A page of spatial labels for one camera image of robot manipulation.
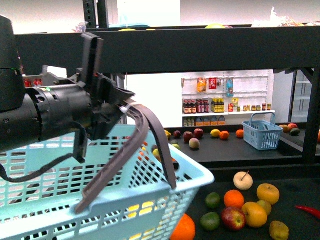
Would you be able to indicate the dark red apple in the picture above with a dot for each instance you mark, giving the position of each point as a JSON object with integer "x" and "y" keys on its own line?
{"x": 187, "y": 136}

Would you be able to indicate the brown yellow pear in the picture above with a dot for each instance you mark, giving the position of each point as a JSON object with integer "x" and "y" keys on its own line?
{"x": 279, "y": 230}

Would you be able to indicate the pink green peach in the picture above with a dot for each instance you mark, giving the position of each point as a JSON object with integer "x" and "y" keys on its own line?
{"x": 194, "y": 144}

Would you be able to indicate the small blue basket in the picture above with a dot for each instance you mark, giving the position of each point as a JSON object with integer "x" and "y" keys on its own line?
{"x": 261, "y": 134}

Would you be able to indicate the red yellow apple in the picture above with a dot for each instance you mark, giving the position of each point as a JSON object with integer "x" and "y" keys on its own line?
{"x": 233, "y": 218}

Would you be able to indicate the large yellow orange fruit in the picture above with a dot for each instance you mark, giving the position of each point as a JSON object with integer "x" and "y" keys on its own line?
{"x": 255, "y": 215}

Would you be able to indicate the red chili pepper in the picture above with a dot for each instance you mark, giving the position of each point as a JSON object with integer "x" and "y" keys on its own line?
{"x": 312, "y": 211}

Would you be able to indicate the white background store shelf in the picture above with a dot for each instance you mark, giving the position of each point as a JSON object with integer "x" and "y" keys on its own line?
{"x": 225, "y": 97}

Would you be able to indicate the black metal shelf frame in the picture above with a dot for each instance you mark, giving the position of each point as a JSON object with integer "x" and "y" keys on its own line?
{"x": 194, "y": 49}

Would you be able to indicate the red apple far shelf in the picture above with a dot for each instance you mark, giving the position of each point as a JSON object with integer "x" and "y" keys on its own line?
{"x": 198, "y": 133}

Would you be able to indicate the white zip tie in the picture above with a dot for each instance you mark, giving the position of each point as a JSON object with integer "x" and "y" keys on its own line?
{"x": 125, "y": 109}

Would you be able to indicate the orange shelf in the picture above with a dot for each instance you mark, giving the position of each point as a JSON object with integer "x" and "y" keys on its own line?
{"x": 240, "y": 133}
{"x": 224, "y": 135}

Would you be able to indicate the yellow orange apple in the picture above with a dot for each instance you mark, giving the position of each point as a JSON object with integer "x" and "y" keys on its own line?
{"x": 268, "y": 192}

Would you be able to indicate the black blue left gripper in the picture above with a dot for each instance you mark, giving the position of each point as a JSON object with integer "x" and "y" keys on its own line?
{"x": 86, "y": 103}

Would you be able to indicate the green lime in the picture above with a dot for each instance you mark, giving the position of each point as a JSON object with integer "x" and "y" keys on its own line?
{"x": 210, "y": 221}
{"x": 213, "y": 200}

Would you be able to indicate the light blue shopping basket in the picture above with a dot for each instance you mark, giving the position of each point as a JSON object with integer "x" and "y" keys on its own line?
{"x": 120, "y": 192}

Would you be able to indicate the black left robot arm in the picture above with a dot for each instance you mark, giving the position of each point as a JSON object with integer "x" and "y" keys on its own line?
{"x": 20, "y": 106}

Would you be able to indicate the large orange at basket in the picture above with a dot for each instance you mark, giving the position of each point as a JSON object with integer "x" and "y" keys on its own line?
{"x": 185, "y": 230}

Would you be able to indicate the white pear with stem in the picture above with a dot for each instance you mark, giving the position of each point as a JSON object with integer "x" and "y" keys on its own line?
{"x": 243, "y": 180}

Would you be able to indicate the yellow lemon far shelf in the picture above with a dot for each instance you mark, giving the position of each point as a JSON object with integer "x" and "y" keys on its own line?
{"x": 215, "y": 133}

